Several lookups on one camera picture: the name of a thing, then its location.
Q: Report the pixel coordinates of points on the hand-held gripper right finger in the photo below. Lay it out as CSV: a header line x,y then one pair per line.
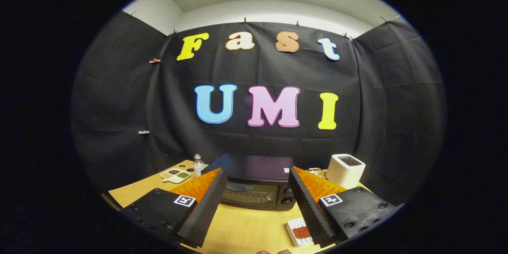
x,y
309,214

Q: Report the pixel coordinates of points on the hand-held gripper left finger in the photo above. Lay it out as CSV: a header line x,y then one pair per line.
x,y
206,214

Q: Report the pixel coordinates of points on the red steak piece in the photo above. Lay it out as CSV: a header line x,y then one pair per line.
x,y
301,231

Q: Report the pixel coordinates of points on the black toaster oven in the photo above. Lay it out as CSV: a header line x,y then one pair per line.
x,y
258,166

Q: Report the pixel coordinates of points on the white bread toaster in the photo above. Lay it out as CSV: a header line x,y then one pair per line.
x,y
345,174

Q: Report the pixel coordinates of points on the white ribbed tray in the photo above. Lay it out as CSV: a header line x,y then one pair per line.
x,y
291,237

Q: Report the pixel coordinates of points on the clear plastic water bottle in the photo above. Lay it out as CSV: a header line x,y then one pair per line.
x,y
198,166

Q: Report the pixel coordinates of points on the white divided spice dish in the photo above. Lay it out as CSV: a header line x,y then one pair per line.
x,y
174,172

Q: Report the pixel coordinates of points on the black backdrop cloth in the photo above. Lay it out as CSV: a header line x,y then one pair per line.
x,y
258,67

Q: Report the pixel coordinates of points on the orange cloth clip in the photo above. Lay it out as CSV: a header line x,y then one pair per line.
x,y
154,60

